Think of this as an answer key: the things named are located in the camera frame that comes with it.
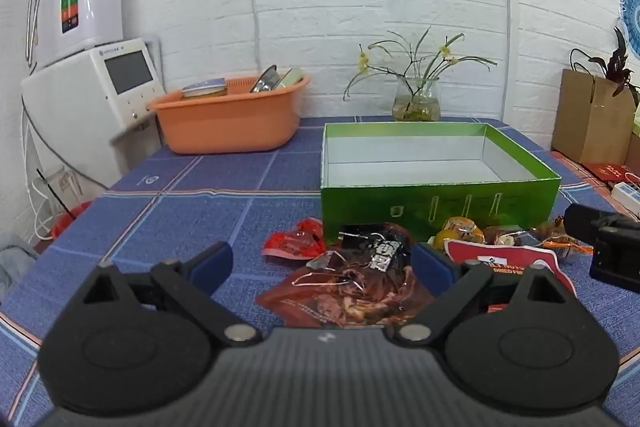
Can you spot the dark red meat snack bag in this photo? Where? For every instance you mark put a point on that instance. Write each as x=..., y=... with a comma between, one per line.
x=365, y=280

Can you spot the small red snack packet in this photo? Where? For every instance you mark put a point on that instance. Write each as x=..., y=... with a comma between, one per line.
x=304, y=242

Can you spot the dark red leaf plant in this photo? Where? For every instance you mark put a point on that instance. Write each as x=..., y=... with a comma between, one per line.
x=614, y=69

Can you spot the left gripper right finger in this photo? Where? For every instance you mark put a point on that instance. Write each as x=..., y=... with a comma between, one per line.
x=521, y=344

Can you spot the red bucket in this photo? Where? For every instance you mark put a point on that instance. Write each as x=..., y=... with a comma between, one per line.
x=65, y=220

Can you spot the white appliance with screen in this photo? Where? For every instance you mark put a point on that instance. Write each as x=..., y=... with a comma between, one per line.
x=89, y=114

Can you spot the orange plastic basin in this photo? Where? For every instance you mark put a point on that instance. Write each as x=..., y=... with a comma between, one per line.
x=239, y=121

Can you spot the white power strip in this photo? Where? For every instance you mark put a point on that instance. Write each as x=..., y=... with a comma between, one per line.
x=628, y=196

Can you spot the steel pot lid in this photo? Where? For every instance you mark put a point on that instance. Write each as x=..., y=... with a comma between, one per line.
x=268, y=81

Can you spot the brown paper bag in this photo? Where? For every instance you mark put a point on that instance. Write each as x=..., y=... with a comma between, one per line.
x=592, y=124

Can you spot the white water purifier tower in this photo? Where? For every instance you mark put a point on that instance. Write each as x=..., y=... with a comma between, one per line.
x=66, y=27

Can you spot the blue lidded tin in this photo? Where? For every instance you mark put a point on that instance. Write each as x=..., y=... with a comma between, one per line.
x=213, y=87

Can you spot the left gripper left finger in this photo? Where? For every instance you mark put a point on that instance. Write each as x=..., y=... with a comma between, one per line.
x=134, y=342

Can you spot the glass vase with orchid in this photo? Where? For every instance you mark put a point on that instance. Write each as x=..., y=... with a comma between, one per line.
x=415, y=71

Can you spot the red envelope booklet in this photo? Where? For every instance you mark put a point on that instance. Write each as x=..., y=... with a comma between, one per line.
x=611, y=174

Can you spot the red daily nuts bag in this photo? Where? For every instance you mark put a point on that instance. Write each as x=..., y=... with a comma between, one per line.
x=508, y=264

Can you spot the blue checkered tablecloth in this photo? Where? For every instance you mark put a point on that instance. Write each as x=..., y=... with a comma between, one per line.
x=174, y=206

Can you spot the blue patterned wall plate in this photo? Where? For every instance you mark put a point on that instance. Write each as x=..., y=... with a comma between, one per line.
x=629, y=16

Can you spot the green plate in basin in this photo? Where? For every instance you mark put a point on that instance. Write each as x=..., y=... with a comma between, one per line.
x=290, y=78

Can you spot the green cardboard box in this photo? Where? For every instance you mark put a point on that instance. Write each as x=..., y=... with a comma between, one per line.
x=420, y=174

